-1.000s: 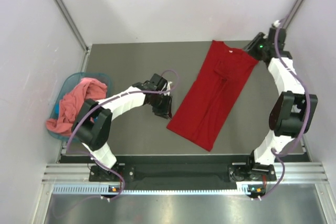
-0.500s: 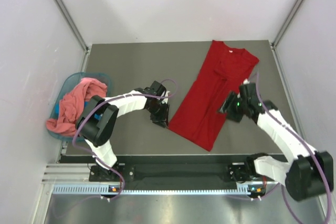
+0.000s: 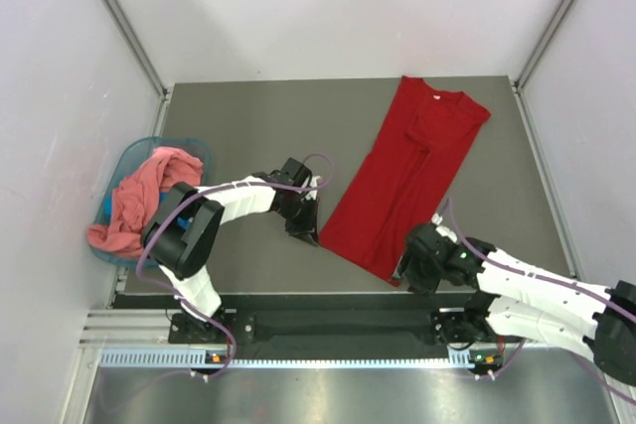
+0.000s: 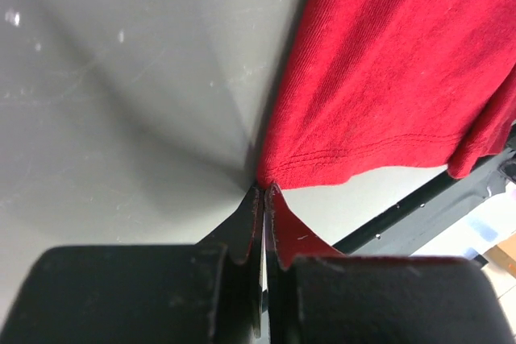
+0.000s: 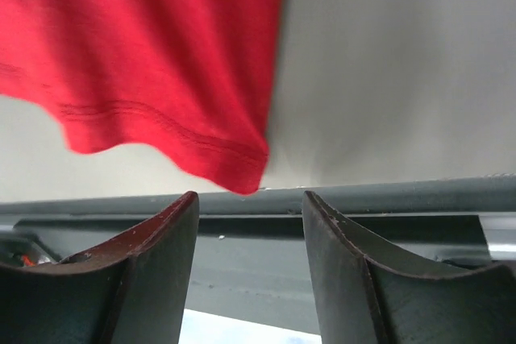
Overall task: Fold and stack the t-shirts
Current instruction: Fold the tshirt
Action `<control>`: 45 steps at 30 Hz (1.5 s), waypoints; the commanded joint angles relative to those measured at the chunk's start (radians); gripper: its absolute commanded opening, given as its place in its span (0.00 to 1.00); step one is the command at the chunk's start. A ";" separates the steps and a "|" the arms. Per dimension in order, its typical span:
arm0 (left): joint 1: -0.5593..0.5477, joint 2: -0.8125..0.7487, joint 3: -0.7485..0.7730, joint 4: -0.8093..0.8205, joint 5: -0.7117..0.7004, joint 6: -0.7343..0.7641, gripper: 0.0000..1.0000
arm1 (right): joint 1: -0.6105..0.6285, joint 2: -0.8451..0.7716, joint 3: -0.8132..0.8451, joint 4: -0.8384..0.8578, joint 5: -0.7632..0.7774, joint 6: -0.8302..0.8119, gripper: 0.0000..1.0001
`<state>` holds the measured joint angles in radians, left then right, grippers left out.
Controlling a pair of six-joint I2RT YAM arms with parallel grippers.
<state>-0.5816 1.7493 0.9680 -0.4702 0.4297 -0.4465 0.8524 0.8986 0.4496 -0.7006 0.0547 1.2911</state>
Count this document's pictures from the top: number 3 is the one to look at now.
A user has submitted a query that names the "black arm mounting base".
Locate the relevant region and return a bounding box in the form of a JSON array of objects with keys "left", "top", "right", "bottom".
[{"left": 168, "top": 292, "right": 497, "bottom": 358}]

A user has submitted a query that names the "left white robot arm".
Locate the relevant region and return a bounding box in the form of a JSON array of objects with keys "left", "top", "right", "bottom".
[{"left": 141, "top": 158, "right": 322, "bottom": 342}]

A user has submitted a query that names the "pink t shirt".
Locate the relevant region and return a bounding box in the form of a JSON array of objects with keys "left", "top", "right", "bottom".
[{"left": 87, "top": 146, "right": 204, "bottom": 259}]

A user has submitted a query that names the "slotted cable duct rail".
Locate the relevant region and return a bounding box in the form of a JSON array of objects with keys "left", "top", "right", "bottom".
[{"left": 98, "top": 349, "right": 503, "bottom": 370}]

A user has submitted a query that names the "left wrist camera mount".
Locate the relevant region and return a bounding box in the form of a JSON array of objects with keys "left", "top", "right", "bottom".
[{"left": 301, "top": 176, "right": 323, "bottom": 202}]

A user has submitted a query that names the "teal mesh laundry basket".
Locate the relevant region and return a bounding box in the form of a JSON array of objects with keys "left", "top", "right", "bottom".
[{"left": 90, "top": 136, "right": 213, "bottom": 269}]

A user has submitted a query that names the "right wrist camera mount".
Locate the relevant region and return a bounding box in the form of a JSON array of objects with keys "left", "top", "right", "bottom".
[{"left": 431, "top": 213, "right": 458, "bottom": 243}]

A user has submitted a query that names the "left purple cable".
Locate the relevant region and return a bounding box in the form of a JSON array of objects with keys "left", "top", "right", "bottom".
[{"left": 134, "top": 153, "right": 335, "bottom": 378}]

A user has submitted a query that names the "red t shirt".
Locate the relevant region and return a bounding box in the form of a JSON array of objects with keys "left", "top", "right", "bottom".
[{"left": 319, "top": 76, "right": 491, "bottom": 282}]

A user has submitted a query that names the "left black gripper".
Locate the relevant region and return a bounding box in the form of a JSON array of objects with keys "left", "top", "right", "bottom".
[{"left": 276, "top": 195, "right": 319, "bottom": 246}]

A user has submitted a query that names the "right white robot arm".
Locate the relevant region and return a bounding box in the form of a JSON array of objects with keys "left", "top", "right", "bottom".
[{"left": 393, "top": 222, "right": 635, "bottom": 386}]

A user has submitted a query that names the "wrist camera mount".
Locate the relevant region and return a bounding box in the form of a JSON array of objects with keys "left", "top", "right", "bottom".
[
  {"left": 431, "top": 213, "right": 458, "bottom": 243},
  {"left": 301, "top": 176, "right": 323, "bottom": 202}
]

